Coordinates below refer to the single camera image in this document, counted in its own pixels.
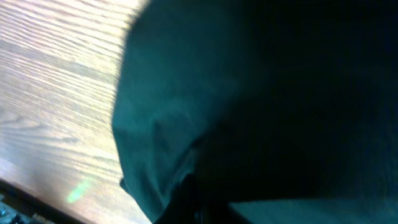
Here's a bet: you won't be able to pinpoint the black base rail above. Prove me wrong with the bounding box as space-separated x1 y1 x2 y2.
1 180 83 224

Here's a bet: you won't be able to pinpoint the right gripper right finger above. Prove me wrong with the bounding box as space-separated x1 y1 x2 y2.
200 200 251 224

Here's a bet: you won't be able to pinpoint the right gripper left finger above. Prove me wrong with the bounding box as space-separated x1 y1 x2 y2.
154 174 199 224

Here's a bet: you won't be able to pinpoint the black t-shirt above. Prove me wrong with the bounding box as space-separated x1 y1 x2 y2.
112 0 397 223

